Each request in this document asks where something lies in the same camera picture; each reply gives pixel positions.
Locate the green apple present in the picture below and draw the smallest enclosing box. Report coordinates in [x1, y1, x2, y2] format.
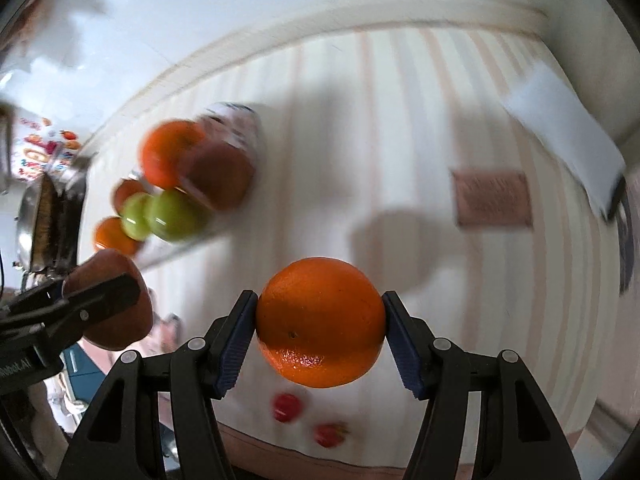
[145, 189, 213, 245]
[120, 194, 156, 241]

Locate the brown cloth label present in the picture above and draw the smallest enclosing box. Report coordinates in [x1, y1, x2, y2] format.
[451, 170, 533, 231]

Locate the person's left forearm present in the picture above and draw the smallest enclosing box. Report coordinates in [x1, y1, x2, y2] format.
[22, 382, 68, 461]

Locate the small brown-red apple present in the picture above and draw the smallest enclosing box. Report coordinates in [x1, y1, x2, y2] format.
[62, 249, 154, 352]

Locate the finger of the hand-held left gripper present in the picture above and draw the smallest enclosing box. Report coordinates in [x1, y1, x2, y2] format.
[0, 280, 71, 325]
[44, 273, 142, 350]

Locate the small orange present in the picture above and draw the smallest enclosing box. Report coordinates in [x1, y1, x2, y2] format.
[94, 216, 143, 257]
[140, 119, 208, 188]

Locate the steel wok with lid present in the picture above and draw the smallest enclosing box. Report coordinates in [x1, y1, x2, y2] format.
[15, 165, 96, 276]

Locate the blue kitchen cabinet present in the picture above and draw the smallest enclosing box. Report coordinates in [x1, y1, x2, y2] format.
[62, 347, 108, 376]

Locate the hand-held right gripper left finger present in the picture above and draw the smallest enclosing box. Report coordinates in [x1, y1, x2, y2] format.
[57, 289, 259, 480]

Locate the cat-shaped mat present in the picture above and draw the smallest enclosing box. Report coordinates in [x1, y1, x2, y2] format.
[145, 287, 183, 356]

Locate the large orange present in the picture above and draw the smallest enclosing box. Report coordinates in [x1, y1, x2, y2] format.
[255, 256, 387, 389]

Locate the striped tablecloth with pink border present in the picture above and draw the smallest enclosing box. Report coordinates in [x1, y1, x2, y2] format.
[75, 25, 621, 480]

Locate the oval floral ceramic plate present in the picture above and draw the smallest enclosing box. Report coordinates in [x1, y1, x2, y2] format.
[127, 102, 268, 271]

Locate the colourful wall sticker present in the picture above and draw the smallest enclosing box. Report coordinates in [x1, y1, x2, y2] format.
[12, 115, 83, 181]

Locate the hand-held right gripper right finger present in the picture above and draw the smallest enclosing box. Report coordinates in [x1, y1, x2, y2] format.
[382, 290, 583, 480]

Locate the cherry tomato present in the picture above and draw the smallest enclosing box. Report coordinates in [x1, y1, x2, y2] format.
[271, 392, 303, 423]
[314, 422, 349, 448]

